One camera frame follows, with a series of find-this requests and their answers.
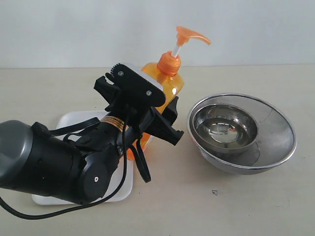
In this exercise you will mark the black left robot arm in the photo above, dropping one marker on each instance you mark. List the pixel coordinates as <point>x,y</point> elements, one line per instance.
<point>77,163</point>

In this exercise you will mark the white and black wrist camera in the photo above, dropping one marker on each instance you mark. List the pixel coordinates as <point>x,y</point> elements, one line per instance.
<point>126,85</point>

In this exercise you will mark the small stainless steel bowl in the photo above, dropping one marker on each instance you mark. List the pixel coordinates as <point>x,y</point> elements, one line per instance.
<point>224,128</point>

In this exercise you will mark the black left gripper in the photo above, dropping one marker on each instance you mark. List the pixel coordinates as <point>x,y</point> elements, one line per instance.
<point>153,123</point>

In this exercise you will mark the orange dish soap pump bottle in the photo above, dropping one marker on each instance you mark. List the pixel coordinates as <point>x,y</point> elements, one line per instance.
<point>166,70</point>

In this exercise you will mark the steel mesh strainer basket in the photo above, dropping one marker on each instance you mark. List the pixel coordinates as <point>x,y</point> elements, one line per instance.
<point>276,142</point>

